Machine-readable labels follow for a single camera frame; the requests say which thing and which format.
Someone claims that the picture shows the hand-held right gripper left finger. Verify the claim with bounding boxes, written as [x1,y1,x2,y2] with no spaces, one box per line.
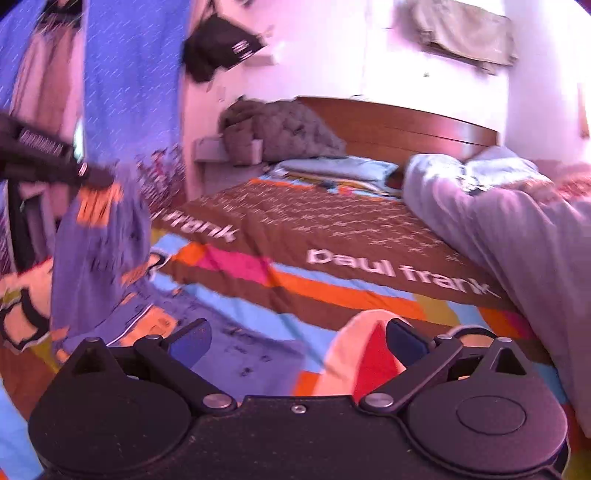
[60,318,237,414]

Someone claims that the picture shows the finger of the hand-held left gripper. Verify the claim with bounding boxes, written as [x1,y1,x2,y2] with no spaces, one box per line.
[0,153,116,190]

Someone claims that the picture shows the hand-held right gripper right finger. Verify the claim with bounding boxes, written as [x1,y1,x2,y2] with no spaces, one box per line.
[359,318,539,414]

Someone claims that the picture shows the blue pants with orange print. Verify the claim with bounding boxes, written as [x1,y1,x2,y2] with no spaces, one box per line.
[50,178,315,374]

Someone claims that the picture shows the pink fleece jacket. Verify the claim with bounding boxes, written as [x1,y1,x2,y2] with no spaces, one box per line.
[9,28,86,139]

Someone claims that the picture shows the wooden wardrobe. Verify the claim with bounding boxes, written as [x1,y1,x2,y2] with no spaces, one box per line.
[178,69,232,204]

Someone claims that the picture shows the wooden nightstand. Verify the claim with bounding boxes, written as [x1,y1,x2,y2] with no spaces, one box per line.
[194,136,278,200]

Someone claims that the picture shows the colourful printed bed sheet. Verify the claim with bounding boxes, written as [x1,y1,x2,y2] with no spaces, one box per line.
[0,161,591,480]

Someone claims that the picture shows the lavender duvet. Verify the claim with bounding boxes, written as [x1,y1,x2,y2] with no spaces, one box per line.
[402,152,591,439]

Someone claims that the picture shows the black tote bag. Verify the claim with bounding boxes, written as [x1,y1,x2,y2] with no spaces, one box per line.
[182,11,269,84]

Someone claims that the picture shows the brown quilted jacket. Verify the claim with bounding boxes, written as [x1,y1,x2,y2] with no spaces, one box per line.
[218,98,348,166]

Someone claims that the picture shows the light blue pillow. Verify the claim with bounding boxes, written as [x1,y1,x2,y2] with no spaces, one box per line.
[464,145,539,178]

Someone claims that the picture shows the white box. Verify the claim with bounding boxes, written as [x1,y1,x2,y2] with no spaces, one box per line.
[242,48,283,68]

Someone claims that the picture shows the wooden bed headboard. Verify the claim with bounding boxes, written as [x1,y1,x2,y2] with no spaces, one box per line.
[295,96,502,190]

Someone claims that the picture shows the beige hanging garment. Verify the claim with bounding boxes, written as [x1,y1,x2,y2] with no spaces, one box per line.
[409,0,520,75]

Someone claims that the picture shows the framed wall picture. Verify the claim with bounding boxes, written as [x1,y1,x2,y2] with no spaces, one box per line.
[577,83,591,139]

